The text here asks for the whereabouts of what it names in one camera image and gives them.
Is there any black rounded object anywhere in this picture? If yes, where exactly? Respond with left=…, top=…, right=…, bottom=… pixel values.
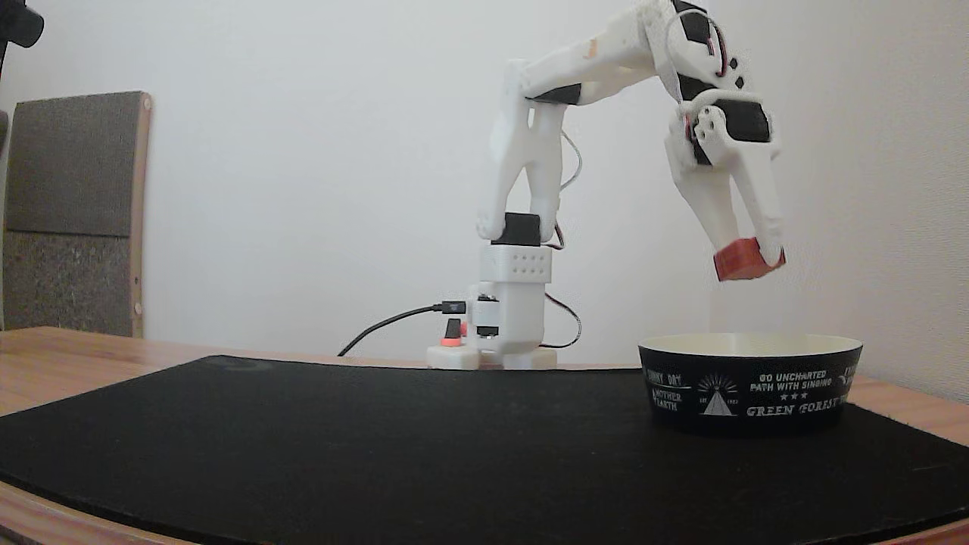
left=0, top=0, right=45, bottom=51

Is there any black bowl with white print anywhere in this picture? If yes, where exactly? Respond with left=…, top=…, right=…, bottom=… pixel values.
left=638, top=333, right=864, bottom=438

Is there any grey board with wooden frame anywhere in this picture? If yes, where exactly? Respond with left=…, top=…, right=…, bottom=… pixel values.
left=2, top=91, right=154, bottom=339

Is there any thin dark servo wire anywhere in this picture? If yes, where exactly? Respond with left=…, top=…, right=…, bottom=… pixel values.
left=544, top=291, right=583, bottom=350

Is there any black table mat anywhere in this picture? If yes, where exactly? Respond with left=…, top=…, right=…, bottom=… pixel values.
left=0, top=354, right=969, bottom=545

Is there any black USB cable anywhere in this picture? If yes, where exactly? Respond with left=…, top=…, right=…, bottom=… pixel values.
left=337, top=301, right=468, bottom=358

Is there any red toy block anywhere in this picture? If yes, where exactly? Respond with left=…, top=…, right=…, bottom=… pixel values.
left=713, top=237, right=787, bottom=282

